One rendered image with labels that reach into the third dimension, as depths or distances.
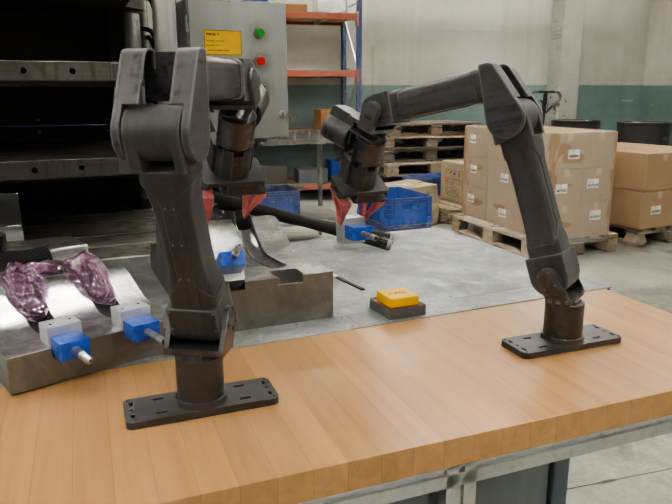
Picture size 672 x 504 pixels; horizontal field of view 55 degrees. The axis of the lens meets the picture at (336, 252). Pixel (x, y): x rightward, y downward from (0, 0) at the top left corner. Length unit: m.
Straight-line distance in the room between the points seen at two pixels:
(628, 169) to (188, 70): 5.15
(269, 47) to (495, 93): 1.07
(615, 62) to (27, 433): 9.53
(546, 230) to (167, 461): 0.67
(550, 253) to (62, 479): 0.76
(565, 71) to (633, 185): 3.74
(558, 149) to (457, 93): 3.84
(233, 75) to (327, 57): 7.21
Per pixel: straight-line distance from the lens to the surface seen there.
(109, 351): 1.05
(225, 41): 1.99
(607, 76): 9.93
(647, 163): 5.60
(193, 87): 0.72
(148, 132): 0.73
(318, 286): 1.18
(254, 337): 1.13
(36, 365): 1.02
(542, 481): 1.69
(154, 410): 0.89
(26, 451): 0.88
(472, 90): 1.11
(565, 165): 5.00
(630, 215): 5.72
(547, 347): 1.10
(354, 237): 1.29
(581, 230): 5.20
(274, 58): 2.03
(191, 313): 0.84
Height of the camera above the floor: 1.21
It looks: 14 degrees down
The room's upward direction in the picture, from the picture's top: straight up
